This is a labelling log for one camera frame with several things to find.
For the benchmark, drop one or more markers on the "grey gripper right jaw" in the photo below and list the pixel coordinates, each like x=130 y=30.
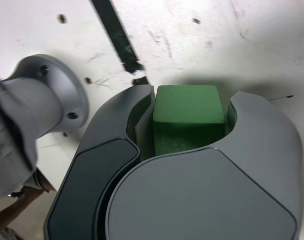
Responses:
x=204 y=195

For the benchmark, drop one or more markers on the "black tape strip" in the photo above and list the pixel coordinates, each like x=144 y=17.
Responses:
x=116 y=32

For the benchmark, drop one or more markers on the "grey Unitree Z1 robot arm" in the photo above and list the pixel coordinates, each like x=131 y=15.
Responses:
x=29 y=100

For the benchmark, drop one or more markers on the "green cube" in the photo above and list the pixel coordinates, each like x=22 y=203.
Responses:
x=186 y=107

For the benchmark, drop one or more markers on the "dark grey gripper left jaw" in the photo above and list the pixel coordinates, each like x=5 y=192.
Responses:
x=91 y=180

